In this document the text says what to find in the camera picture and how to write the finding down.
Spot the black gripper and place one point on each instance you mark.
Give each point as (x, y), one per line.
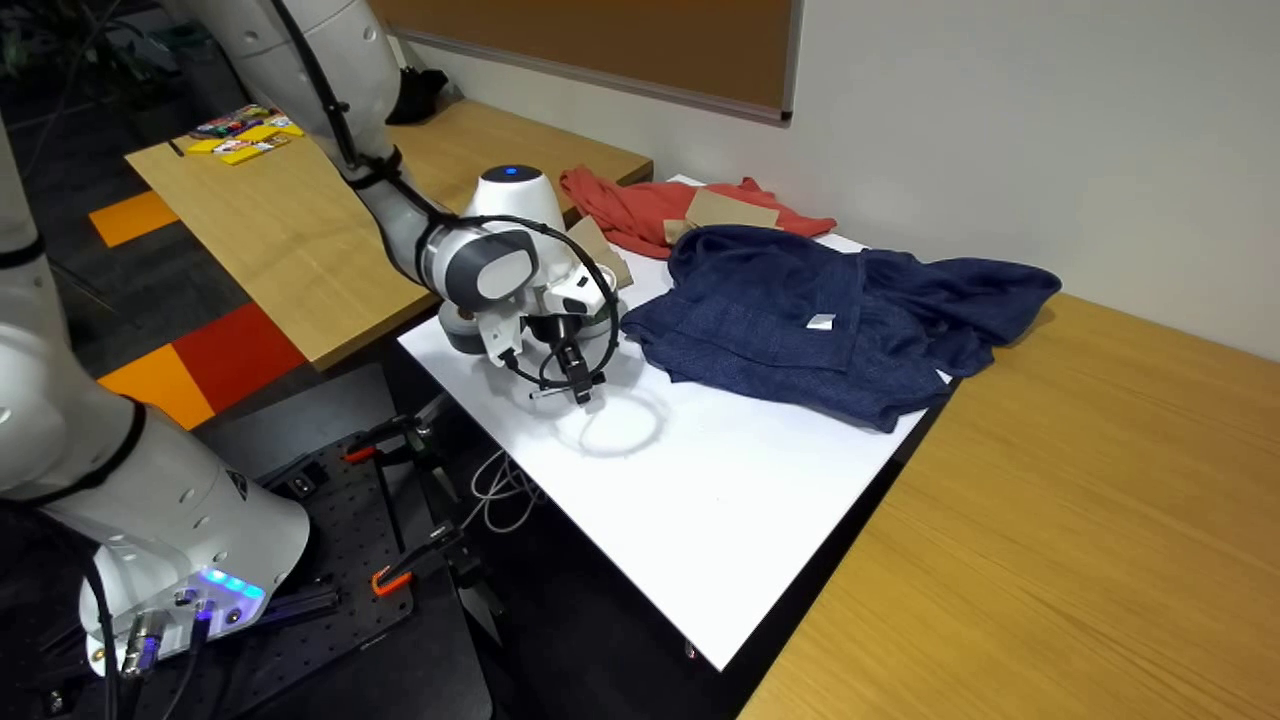
(551, 331)

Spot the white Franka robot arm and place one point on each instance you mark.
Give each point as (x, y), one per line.
(163, 523)

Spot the large brown paper piece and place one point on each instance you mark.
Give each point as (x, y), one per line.
(602, 254)

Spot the red orange cloth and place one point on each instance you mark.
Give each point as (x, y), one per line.
(627, 204)

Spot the small brown paper piece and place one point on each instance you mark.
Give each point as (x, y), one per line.
(721, 209)

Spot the navy blue cloth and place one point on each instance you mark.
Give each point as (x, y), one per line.
(800, 325)

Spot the wooden desk with yellow packet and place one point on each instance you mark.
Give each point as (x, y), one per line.
(282, 242)

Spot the yellow printed packet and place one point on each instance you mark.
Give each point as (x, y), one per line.
(247, 133)

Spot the long wooden desk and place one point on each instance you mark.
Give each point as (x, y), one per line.
(1065, 532)

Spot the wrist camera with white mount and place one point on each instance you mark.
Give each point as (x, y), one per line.
(504, 344)

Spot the grey duct tape roll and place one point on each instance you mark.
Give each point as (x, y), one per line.
(457, 332)

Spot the cork board with metal frame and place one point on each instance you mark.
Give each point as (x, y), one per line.
(602, 41)

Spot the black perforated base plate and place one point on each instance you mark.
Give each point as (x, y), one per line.
(333, 643)

